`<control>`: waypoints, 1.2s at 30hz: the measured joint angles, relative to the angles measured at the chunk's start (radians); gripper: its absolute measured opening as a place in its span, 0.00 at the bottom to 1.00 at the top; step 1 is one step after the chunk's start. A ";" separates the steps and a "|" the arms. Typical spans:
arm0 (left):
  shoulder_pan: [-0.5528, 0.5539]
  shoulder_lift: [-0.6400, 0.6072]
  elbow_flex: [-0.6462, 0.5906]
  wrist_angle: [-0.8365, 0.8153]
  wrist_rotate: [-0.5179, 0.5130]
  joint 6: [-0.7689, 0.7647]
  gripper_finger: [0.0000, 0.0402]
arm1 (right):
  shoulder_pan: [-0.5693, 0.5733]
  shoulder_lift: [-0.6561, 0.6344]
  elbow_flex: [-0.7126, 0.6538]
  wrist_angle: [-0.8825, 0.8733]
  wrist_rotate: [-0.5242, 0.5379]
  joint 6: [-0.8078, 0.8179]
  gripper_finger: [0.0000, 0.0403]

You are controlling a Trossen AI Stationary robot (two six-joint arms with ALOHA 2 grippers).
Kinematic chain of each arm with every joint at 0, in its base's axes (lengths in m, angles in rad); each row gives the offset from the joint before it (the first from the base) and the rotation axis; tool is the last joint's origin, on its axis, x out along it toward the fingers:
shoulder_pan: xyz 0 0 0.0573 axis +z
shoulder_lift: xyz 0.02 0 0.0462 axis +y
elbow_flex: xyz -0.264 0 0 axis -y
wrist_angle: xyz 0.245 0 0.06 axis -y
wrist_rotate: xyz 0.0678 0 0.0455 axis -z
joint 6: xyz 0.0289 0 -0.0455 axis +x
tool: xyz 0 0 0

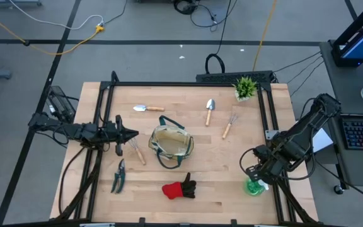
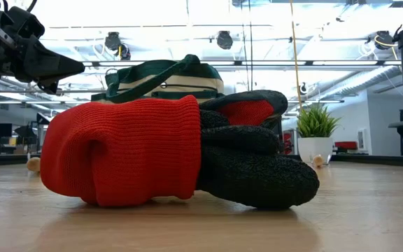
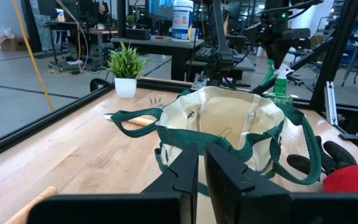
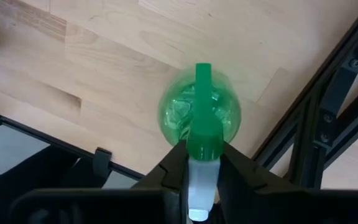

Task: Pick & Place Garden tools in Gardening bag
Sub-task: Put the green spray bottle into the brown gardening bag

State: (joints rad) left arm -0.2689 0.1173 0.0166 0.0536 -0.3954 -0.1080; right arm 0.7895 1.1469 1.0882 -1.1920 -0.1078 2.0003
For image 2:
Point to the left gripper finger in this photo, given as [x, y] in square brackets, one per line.
[47, 68]
[49, 87]

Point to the red black garden glove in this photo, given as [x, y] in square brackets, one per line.
[124, 150]

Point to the cream green canvas gardening bag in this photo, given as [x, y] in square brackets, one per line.
[187, 82]

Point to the long ceiling light strip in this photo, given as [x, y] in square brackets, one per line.
[275, 63]

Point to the small black ceiling reel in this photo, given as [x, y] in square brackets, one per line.
[303, 88]

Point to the green plant in white pot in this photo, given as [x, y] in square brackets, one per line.
[315, 147]

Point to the red seat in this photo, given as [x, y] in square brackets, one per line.
[345, 145]

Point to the black aluminium table frame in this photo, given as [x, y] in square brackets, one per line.
[380, 160]

